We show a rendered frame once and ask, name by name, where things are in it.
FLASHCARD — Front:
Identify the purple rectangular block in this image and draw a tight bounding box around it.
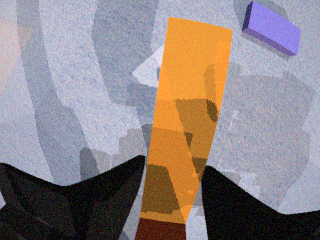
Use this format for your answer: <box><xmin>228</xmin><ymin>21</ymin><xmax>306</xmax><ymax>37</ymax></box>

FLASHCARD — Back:
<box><xmin>241</xmin><ymin>1</ymin><xmax>301</xmax><ymax>56</ymax></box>

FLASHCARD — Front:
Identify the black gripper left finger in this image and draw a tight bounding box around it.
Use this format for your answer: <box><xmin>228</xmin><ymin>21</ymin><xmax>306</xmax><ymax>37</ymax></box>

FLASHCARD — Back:
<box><xmin>0</xmin><ymin>155</ymin><xmax>147</xmax><ymax>240</ymax></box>

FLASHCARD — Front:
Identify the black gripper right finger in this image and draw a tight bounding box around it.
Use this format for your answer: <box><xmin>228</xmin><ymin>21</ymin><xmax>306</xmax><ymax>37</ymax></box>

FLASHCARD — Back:
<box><xmin>201</xmin><ymin>165</ymin><xmax>320</xmax><ymax>240</ymax></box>

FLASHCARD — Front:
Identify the orange bar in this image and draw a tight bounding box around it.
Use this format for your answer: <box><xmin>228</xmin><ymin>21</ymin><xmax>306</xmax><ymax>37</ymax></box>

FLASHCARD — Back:
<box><xmin>135</xmin><ymin>17</ymin><xmax>232</xmax><ymax>240</ymax></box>

